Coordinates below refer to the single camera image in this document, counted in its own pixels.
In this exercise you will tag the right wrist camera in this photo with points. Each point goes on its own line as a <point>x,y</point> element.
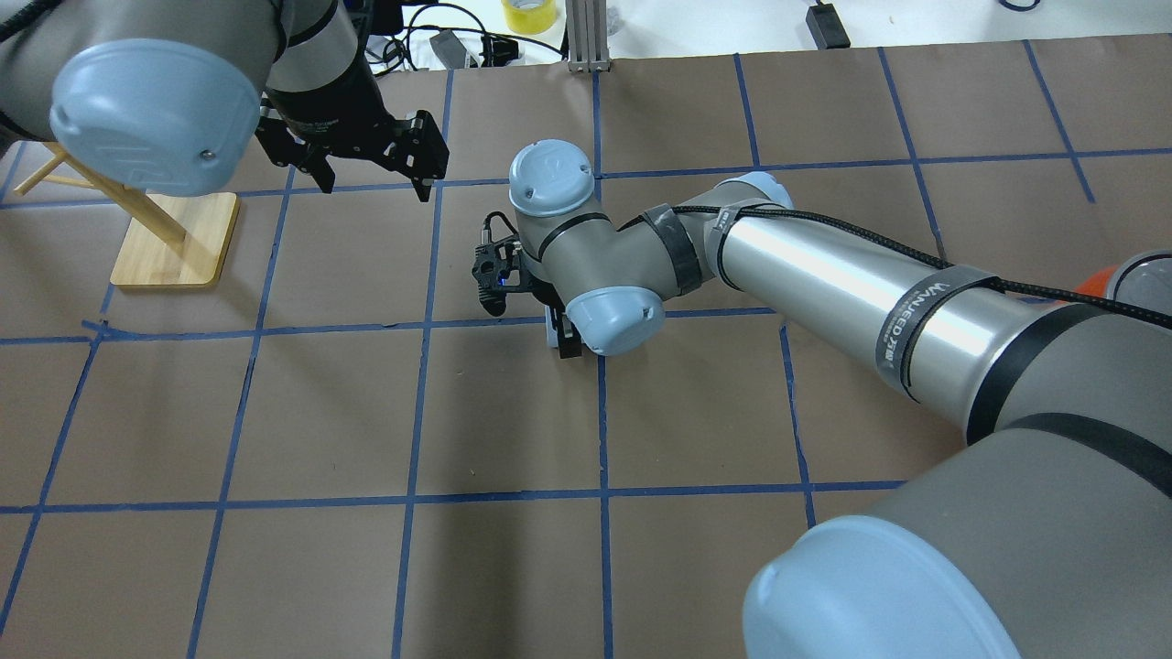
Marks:
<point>498,266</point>

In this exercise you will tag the aluminium frame post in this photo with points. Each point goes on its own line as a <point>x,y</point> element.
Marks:
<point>586,31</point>

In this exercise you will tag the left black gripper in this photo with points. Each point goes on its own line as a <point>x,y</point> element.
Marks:
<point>331,117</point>

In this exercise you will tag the orange can with silver lid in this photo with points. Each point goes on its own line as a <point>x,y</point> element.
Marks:
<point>1143,280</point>

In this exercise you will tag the light blue plastic cup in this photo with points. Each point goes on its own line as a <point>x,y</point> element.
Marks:
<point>552,327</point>

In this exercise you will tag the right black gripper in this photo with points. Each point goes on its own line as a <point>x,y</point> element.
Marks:
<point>569,346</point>

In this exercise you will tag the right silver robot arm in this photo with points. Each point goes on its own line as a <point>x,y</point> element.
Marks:
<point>1047,536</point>

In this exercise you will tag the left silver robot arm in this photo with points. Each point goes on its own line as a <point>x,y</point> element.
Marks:
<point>165,96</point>

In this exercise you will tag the yellow tape roll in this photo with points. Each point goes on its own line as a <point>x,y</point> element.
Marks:
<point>529,17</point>

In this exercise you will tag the black power adapter brick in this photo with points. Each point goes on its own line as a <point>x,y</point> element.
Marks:
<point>825,26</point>

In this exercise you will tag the wooden cup tree stand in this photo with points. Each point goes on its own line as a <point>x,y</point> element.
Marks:
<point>171,242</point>

